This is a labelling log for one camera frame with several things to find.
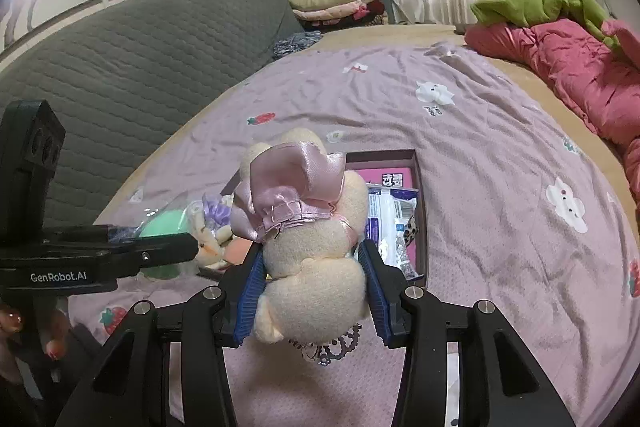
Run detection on pink quilt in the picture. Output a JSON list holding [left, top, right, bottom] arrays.
[[464, 18, 640, 208]]

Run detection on person's left hand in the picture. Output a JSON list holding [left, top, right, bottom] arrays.
[[0, 304, 68, 380]]

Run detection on dark shallow cardboard box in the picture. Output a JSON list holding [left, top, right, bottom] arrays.
[[220, 149, 428, 283]]

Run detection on cream plush bear pink bow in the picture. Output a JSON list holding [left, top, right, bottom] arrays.
[[230, 129, 371, 368]]

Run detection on dark red clothes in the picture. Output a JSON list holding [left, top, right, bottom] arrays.
[[300, 2, 388, 32]]

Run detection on bagged green purple plush doll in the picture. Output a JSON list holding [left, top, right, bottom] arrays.
[[137, 194, 251, 280]]

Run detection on leopard print scrunchie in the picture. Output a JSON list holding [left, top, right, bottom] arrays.
[[402, 214, 421, 248]]

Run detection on gray quilted headboard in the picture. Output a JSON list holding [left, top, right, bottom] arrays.
[[0, 0, 306, 233]]

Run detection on white purple wipes pack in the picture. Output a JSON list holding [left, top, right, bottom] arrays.
[[367, 184, 418, 278]]

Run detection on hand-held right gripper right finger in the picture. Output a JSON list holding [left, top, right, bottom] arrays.
[[357, 239, 576, 427]]

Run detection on blue floral cloth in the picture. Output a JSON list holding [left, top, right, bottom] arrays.
[[272, 31, 322, 60]]

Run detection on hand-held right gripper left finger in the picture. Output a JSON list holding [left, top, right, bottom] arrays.
[[62, 247, 263, 427]]

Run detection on pink folded blanket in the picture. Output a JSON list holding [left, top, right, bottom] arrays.
[[292, 2, 371, 22]]

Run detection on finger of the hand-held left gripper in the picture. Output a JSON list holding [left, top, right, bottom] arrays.
[[92, 223, 151, 242], [115, 233, 198, 280]]

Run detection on gray chair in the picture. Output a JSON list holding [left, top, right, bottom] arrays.
[[372, 0, 406, 25]]

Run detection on purple printed bedsheet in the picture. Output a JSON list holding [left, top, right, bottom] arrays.
[[67, 42, 640, 427]]

